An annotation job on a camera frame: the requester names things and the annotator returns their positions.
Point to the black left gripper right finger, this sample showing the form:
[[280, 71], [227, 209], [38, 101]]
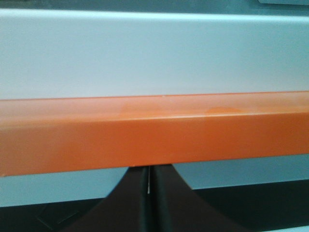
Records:
[[179, 209]]

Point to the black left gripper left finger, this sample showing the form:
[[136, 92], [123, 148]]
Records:
[[124, 210]]

